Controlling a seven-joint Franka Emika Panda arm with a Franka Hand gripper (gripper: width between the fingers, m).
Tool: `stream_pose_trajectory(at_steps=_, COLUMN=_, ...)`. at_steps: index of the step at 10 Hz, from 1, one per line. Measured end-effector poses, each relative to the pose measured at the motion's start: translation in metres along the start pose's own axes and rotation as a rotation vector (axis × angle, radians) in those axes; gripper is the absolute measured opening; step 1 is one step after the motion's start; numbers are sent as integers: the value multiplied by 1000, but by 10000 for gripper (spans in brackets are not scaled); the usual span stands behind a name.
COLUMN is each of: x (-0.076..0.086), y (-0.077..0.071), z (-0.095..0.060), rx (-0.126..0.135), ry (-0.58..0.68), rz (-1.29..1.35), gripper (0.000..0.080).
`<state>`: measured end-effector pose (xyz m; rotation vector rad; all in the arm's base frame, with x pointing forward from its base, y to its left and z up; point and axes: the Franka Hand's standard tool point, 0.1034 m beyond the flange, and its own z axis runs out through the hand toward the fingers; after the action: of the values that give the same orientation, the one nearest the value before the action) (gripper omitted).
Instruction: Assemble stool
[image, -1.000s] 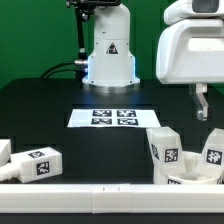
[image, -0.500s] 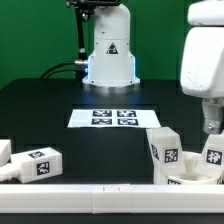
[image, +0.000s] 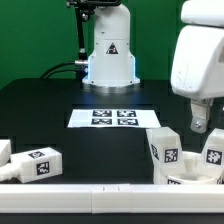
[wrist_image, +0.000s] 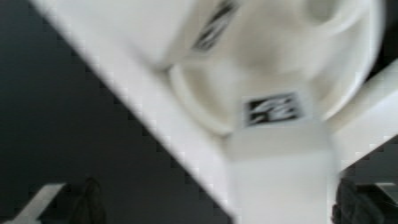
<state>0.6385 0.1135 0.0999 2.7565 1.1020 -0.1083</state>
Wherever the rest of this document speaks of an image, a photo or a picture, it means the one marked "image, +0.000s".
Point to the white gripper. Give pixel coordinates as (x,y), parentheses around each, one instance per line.
(198,70)

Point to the paper sheet with tags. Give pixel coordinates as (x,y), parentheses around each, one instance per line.
(113,118)

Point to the white U-shaped obstacle fence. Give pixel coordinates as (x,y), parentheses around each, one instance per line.
(103,198)

